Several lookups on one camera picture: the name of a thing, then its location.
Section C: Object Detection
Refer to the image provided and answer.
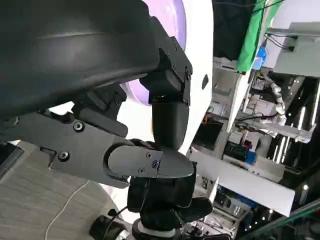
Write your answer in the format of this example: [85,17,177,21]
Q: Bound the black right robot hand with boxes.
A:
[126,138,214,227]

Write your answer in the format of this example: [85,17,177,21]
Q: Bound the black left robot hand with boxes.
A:
[0,0,198,190]

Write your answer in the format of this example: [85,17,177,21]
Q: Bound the white desk panel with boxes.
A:
[214,174,296,217]

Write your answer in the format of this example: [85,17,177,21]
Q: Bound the blue box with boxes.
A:
[245,150,259,165]

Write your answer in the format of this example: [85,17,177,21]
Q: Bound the lilac plate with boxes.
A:
[119,0,188,106]

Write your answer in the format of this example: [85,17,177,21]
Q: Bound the green cloth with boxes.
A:
[236,0,277,75]

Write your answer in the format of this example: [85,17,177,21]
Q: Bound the white machine housing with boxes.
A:
[264,21,320,74]

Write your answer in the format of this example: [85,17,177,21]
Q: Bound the thin white floor cable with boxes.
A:
[44,179,89,238]

